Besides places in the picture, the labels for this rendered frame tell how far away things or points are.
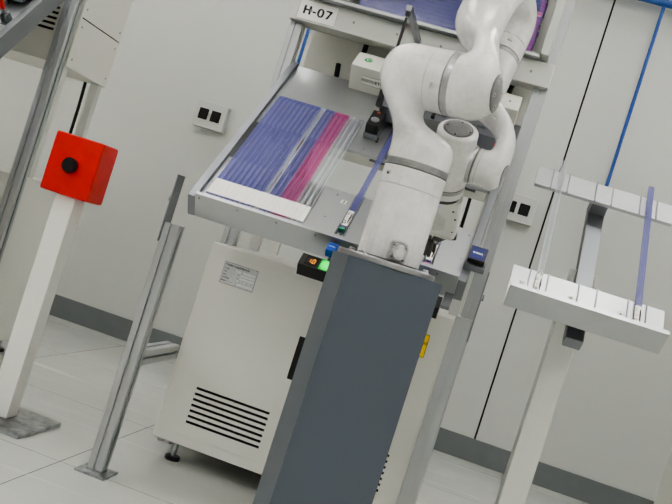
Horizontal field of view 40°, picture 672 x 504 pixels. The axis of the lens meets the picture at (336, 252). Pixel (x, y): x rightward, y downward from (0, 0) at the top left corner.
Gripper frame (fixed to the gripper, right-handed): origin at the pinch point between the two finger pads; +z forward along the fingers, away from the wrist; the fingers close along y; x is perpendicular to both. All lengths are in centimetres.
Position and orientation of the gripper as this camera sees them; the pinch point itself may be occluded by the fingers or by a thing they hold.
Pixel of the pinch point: (429, 245)
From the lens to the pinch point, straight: 207.9
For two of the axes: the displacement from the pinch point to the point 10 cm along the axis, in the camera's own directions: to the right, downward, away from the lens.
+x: 3.2, -6.0, 7.3
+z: -1.2, 7.4, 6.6
